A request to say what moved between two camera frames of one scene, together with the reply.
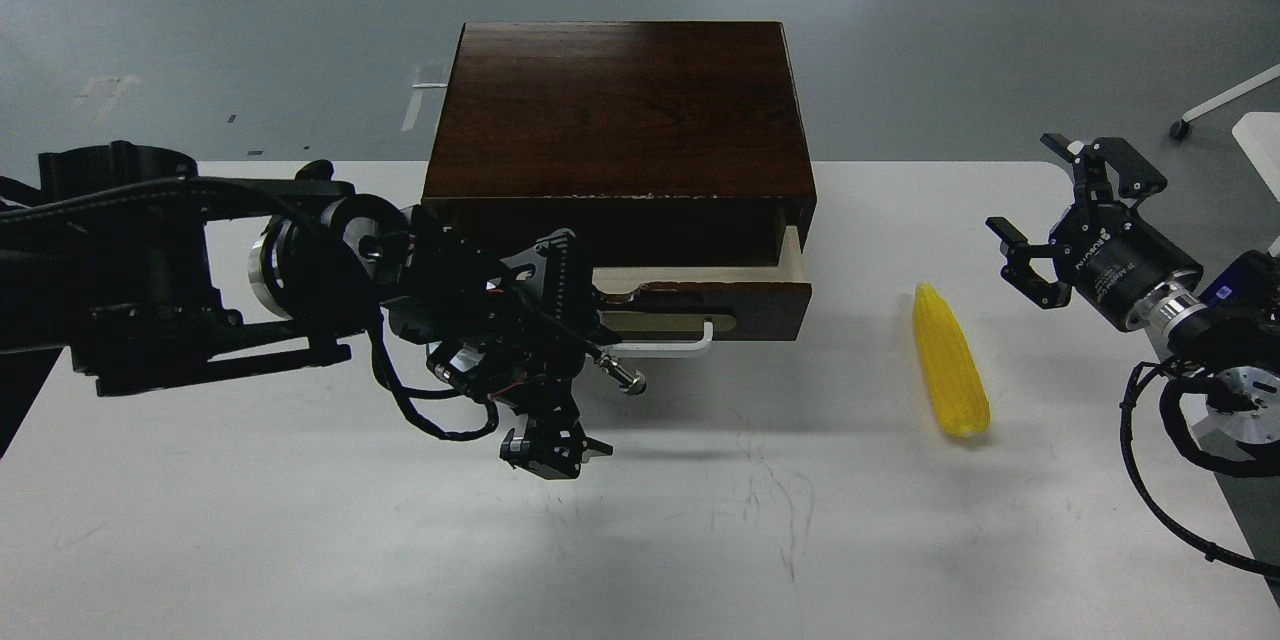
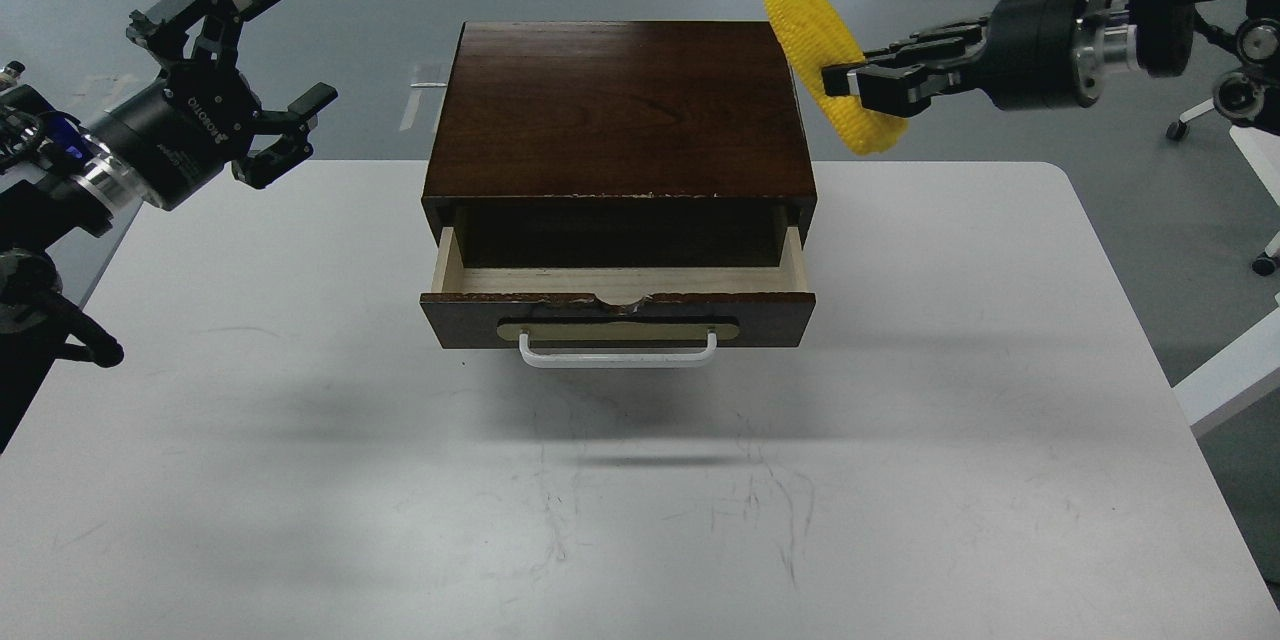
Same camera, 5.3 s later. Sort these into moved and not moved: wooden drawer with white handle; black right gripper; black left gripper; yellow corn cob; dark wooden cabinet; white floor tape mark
Moved: black right gripper; yellow corn cob; black left gripper
Not moved: wooden drawer with white handle; dark wooden cabinet; white floor tape mark
